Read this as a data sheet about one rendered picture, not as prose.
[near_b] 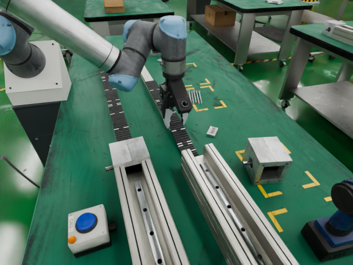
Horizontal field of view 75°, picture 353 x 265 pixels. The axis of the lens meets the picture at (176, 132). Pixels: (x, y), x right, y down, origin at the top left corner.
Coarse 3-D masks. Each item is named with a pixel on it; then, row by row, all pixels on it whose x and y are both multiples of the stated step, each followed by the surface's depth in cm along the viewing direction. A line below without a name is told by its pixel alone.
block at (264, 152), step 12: (252, 144) 66; (264, 144) 66; (276, 144) 66; (252, 156) 65; (264, 156) 62; (276, 156) 62; (288, 156) 62; (252, 168) 66; (264, 168) 65; (276, 168) 65; (288, 168) 63; (252, 180) 66; (264, 180) 65; (276, 180) 66
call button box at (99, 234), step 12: (72, 216) 52; (96, 216) 52; (72, 228) 50; (96, 228) 50; (108, 228) 54; (84, 240) 48; (96, 240) 49; (108, 240) 51; (72, 252) 49; (84, 252) 50
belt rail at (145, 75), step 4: (124, 44) 152; (144, 68) 122; (144, 72) 118; (148, 72) 118; (140, 76) 121; (144, 76) 114; (148, 76) 114; (144, 80) 112; (148, 80) 111; (144, 84) 114; (148, 88) 109; (152, 96) 103; (156, 104) 98; (160, 112) 94
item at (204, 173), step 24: (192, 168) 60; (216, 168) 62; (192, 192) 63; (216, 192) 57; (240, 192) 54; (216, 216) 50; (240, 216) 54; (264, 216) 49; (216, 240) 53; (240, 240) 45; (264, 240) 47; (240, 264) 43; (264, 264) 44; (288, 264) 42
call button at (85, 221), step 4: (88, 212) 52; (80, 216) 51; (84, 216) 51; (88, 216) 51; (92, 216) 51; (80, 220) 50; (84, 220) 50; (88, 220) 50; (92, 220) 50; (76, 224) 49; (80, 224) 49; (84, 224) 49; (88, 224) 49; (92, 224) 49; (80, 228) 49; (84, 228) 49; (88, 228) 49
